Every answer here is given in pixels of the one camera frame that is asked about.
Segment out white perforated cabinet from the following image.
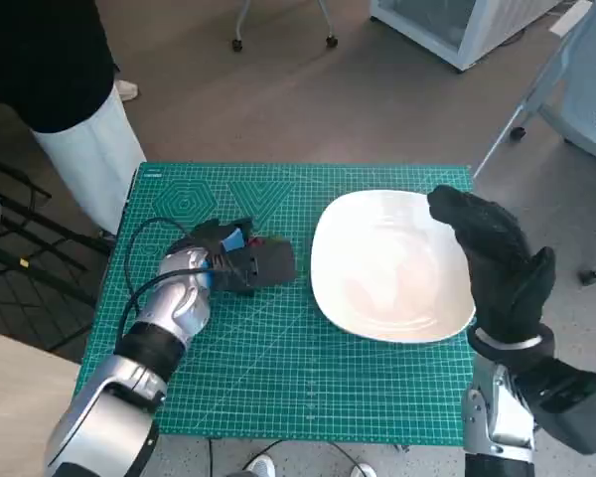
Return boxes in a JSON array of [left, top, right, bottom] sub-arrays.
[[369, 0, 562, 74]]

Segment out green cutting mat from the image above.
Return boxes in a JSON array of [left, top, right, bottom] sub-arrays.
[[78, 161, 478, 445]]

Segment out light wooden desk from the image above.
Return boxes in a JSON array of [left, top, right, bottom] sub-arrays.
[[0, 325, 83, 477]]

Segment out chair legs with casters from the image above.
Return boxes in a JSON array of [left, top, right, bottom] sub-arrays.
[[230, 0, 340, 53]]

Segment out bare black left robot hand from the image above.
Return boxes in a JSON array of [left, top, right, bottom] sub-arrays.
[[191, 217, 259, 252]]

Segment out person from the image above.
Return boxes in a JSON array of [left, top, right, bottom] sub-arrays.
[[0, 0, 148, 238]]

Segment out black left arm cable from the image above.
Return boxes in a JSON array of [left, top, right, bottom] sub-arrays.
[[122, 217, 215, 327]]

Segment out black wire rack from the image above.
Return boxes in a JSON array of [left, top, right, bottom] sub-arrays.
[[0, 148, 115, 349]]

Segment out grey mesh chair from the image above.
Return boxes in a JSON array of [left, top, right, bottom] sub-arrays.
[[472, 0, 596, 287]]

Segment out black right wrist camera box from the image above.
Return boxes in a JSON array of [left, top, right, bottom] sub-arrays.
[[516, 355, 596, 456]]

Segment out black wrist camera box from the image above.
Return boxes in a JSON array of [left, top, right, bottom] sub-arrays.
[[211, 240, 299, 298], [516, 355, 596, 456]]

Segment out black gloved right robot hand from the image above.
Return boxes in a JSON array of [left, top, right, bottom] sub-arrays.
[[426, 184, 557, 345]]

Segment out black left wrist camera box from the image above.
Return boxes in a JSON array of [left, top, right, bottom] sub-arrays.
[[211, 240, 299, 298]]

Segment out white square plate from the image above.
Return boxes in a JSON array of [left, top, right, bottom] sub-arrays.
[[311, 189, 477, 344]]

